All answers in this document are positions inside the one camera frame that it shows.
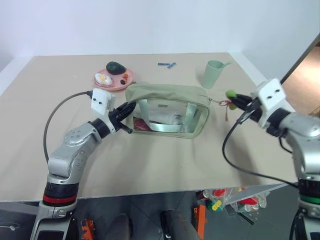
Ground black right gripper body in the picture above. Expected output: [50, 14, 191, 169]
[244, 96, 264, 123]

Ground white cloth inside pouch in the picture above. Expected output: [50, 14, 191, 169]
[149, 113, 188, 127]

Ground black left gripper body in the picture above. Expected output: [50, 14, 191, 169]
[108, 107, 128, 129]

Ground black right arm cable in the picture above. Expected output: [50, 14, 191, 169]
[221, 98, 301, 190]

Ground orange black device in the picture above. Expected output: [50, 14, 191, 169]
[78, 218, 96, 240]

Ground orange metal stand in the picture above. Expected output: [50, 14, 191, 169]
[191, 191, 209, 240]

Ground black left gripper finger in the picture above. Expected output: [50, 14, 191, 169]
[116, 120, 134, 135]
[118, 101, 138, 118]

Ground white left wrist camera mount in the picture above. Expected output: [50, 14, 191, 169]
[90, 87, 118, 135]

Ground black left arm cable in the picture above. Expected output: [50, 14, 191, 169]
[42, 90, 94, 163]

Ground light green cup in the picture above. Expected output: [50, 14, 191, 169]
[201, 60, 225, 90]

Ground dark rounded shape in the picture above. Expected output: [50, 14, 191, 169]
[159, 208, 201, 240]

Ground red item inside pouch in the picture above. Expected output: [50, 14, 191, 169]
[133, 117, 151, 132]

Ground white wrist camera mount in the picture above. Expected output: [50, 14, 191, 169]
[250, 78, 296, 129]
[90, 87, 118, 135]

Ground green zip pouch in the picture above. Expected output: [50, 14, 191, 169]
[124, 82, 213, 140]

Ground white fried egg toy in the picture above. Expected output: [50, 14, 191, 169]
[97, 74, 113, 86]

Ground dark green avocado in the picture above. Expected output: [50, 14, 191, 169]
[105, 61, 126, 75]

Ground green plush keychain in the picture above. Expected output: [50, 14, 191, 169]
[208, 89, 239, 123]

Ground clear bag of toys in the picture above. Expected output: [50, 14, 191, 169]
[202, 186, 270, 214]

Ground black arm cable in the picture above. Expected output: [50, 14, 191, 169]
[42, 90, 94, 163]
[221, 98, 301, 190]

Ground pink plate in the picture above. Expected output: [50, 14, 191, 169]
[93, 68, 136, 91]

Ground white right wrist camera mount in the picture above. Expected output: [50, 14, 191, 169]
[250, 78, 296, 129]

